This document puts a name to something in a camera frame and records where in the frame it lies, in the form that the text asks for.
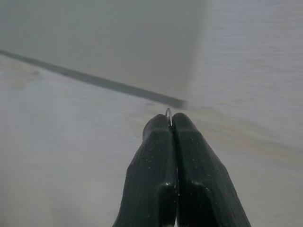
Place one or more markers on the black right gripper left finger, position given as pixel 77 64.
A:
pixel 151 179

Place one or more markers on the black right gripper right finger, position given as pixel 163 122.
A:
pixel 203 179

